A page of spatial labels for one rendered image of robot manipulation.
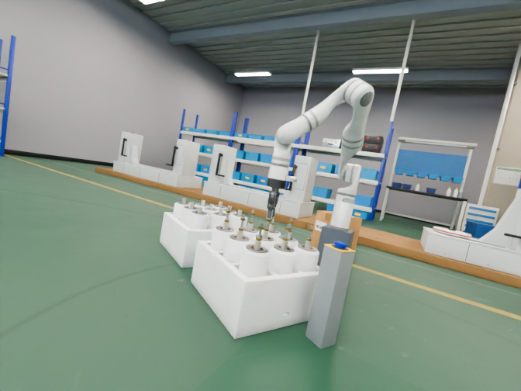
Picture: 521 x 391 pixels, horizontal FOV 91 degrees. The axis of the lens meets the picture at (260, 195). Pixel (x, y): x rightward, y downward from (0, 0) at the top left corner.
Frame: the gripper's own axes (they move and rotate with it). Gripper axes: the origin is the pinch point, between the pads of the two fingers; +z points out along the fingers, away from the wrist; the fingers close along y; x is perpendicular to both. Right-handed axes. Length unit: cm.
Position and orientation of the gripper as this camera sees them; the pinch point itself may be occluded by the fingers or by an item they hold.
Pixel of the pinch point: (270, 214)
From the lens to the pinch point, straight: 100.9
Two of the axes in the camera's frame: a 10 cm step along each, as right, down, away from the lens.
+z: -1.8, 9.8, 0.9
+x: 9.7, 1.9, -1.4
